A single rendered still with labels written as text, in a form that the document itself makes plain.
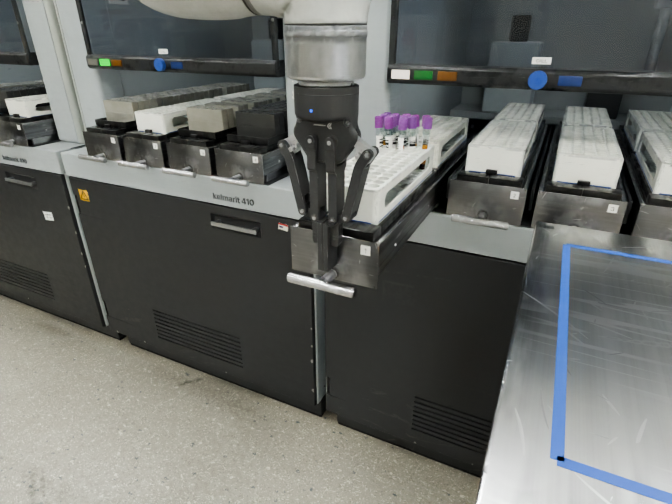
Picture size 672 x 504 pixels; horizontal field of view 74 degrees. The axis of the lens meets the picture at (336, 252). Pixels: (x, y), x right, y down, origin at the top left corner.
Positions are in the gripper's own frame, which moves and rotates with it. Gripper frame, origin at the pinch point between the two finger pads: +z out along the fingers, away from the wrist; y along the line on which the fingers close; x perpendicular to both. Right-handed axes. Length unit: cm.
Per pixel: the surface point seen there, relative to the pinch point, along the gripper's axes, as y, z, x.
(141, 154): 71, 3, -34
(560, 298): -28.2, -2.1, 5.2
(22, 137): 121, 3, -34
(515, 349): -25.1, -2.0, 15.4
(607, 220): -35.1, 2.6, -33.6
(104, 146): 85, 2, -34
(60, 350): 124, 80, -26
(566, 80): -24, -18, -40
